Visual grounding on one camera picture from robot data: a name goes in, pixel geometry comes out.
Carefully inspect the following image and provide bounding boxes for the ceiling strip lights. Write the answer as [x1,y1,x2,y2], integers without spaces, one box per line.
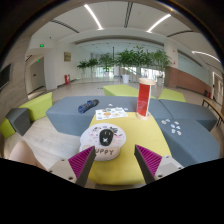
[82,3,221,65]

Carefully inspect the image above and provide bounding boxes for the small lime green ottoman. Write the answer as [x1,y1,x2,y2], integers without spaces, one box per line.
[0,117,16,140]

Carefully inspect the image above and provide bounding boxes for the long grey bench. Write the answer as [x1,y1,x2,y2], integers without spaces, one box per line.
[45,95,140,137]

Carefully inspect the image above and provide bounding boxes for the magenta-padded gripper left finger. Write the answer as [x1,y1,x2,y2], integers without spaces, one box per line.
[47,145,97,188]

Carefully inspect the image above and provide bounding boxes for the dark grey cube ottoman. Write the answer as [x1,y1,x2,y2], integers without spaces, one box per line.
[4,106,32,137]

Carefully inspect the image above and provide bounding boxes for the wooden chair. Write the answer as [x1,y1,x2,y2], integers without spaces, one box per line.
[201,97,224,127]

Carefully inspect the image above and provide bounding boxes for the red panel with wooden ends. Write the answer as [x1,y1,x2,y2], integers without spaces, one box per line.
[135,77,157,122]

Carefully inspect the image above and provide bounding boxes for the white sticker sheet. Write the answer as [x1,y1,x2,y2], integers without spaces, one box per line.
[94,106,129,122]

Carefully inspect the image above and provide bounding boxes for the black computer mouse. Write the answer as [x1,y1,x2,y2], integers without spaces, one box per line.
[98,128,114,147]

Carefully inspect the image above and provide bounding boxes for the potted green plants group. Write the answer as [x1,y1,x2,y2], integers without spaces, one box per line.
[76,46,173,85]

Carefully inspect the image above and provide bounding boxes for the red fire extinguisher box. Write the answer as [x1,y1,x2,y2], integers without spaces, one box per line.
[63,73,72,86]

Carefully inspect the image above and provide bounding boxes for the brown wall plaque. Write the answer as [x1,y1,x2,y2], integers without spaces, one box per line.
[63,51,73,63]

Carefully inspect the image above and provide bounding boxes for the small stickers group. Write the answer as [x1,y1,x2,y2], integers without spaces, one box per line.
[160,117,183,137]

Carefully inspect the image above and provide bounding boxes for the dark wall screen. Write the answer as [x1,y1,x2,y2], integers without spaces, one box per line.
[0,63,12,91]

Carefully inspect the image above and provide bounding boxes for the grey bench with stickers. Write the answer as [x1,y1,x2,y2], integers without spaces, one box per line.
[155,117,222,168]

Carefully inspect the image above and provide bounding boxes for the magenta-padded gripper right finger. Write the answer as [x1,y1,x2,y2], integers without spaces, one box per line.
[133,144,185,185]

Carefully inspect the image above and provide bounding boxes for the lime green bench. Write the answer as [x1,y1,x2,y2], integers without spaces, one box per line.
[157,87,187,104]
[102,83,141,98]

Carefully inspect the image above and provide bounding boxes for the round white puppy mouse pad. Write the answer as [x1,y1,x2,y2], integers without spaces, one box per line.
[78,122,128,162]

